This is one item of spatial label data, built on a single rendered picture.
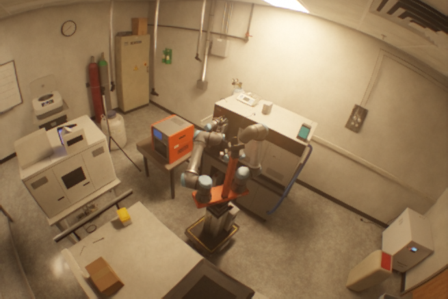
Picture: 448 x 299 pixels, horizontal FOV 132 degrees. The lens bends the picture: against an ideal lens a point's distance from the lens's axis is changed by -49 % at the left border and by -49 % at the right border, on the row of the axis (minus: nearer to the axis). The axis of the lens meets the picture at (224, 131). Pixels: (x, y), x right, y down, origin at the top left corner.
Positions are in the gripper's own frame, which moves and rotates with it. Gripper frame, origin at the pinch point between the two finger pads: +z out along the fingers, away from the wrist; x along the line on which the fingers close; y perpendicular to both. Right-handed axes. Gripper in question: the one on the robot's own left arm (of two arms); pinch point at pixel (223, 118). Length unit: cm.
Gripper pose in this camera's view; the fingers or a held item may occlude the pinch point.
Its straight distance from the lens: 230.9
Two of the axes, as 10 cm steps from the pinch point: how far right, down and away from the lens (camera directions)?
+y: 1.5, -8.3, -5.4
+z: 5.7, -3.7, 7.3
